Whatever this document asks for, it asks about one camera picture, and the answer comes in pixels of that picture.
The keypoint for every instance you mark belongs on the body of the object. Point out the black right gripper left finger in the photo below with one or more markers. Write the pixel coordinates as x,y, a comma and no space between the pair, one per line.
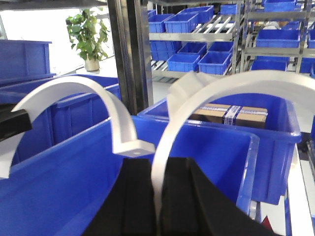
129,209

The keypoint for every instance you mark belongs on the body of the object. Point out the potted green plant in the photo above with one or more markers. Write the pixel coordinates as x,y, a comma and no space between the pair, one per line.
87,34

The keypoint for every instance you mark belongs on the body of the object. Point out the large blue target bin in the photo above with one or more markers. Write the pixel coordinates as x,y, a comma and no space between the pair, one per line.
58,191

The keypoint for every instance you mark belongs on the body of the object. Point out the blue bin left rear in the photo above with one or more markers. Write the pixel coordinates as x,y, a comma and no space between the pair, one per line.
24,60

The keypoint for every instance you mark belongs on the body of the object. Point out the black vertical rack post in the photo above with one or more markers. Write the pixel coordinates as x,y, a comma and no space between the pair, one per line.
130,31

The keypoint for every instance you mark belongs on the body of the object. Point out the white PVC pipe clamp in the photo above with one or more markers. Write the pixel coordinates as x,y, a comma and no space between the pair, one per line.
191,91
124,136

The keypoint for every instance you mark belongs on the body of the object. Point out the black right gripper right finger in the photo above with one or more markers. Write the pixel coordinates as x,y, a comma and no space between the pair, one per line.
193,206

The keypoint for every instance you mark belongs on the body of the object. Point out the metal shelf rack with bins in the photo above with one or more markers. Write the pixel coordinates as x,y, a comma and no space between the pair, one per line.
224,37

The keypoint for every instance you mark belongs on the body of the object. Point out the brown taped cardboard package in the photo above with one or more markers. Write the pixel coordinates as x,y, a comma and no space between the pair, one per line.
231,115

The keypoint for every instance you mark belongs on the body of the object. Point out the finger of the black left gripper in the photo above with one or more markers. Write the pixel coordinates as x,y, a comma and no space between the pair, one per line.
13,123

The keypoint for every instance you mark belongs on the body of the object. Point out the blue bin with cardboard package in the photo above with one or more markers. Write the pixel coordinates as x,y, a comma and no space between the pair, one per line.
275,152

